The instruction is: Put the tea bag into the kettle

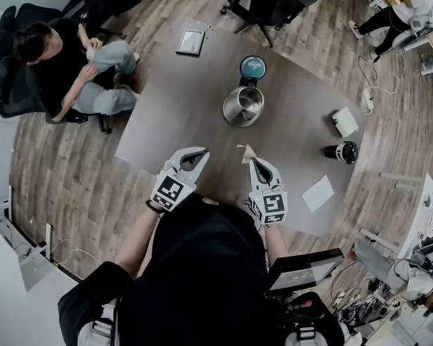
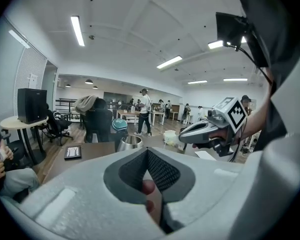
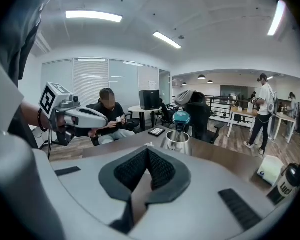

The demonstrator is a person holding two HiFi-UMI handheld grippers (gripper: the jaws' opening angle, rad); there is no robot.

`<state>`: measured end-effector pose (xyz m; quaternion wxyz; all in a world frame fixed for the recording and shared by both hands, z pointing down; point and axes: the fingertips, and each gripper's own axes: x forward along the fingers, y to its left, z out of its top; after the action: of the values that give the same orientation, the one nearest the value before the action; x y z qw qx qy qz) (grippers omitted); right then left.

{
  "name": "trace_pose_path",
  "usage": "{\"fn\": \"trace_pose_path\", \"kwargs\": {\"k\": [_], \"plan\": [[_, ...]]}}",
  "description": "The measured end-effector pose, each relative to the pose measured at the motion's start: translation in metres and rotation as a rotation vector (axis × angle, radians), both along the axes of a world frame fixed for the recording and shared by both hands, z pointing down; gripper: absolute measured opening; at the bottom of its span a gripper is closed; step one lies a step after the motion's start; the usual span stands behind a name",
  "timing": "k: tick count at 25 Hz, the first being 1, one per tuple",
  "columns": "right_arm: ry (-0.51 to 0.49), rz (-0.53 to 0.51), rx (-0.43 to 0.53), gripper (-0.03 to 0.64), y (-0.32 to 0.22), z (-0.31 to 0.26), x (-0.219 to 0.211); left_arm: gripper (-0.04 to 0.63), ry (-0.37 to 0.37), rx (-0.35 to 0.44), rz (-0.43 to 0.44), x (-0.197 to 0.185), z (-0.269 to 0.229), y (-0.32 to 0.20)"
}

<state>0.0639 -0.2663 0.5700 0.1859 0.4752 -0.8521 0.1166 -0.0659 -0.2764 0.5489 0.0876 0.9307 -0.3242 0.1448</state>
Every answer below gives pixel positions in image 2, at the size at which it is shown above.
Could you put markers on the dark brown table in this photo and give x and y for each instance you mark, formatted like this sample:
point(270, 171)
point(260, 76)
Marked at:
point(97, 150)

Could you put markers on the black box appliance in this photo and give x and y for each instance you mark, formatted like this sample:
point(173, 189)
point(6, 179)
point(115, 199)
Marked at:
point(32, 106)

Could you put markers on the grey jacket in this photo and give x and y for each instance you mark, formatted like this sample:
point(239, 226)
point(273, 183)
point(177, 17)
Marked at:
point(85, 104)

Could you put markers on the white box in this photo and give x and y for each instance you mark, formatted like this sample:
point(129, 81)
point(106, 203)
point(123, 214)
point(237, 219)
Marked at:
point(133, 109)

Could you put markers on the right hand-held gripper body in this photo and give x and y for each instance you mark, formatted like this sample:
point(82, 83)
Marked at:
point(236, 114)

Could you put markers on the stainless steel kettle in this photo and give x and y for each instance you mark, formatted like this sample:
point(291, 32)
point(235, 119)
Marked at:
point(131, 142)

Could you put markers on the black office chair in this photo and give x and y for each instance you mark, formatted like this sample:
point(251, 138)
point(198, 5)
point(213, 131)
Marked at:
point(97, 124)
point(17, 151)
point(56, 125)

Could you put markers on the white window blinds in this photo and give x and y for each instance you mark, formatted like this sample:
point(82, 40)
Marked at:
point(27, 71)

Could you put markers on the person's right hand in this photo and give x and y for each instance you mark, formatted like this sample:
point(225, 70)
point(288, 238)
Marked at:
point(218, 135)

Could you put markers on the black chest monitor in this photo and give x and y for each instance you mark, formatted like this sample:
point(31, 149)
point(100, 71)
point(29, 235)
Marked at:
point(230, 27)

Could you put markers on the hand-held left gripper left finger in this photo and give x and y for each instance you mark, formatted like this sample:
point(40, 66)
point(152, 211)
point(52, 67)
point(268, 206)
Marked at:
point(77, 196)

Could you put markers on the person's black shirt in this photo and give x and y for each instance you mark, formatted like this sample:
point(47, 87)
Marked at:
point(277, 21)

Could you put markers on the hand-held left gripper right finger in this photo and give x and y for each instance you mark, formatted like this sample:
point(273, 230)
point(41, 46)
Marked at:
point(202, 196)

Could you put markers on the person's right forearm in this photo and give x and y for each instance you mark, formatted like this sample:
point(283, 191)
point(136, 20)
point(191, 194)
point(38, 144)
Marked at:
point(256, 119)

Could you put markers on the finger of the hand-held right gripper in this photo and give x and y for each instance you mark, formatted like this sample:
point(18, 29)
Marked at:
point(201, 124)
point(195, 136)

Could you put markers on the white paper notice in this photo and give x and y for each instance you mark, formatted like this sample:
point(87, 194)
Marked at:
point(33, 81)

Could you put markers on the white paper sheet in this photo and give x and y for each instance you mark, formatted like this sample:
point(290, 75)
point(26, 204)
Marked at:
point(205, 156)

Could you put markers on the ceiling strip light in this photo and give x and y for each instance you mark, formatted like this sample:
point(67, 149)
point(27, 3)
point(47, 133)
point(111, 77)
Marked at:
point(197, 82)
point(235, 79)
point(77, 30)
point(215, 44)
point(169, 62)

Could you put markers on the light wooden desk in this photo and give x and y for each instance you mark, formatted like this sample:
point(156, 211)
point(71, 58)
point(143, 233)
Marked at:
point(127, 112)

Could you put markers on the round light wooden table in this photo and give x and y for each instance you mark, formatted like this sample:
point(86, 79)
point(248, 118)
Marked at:
point(10, 124)

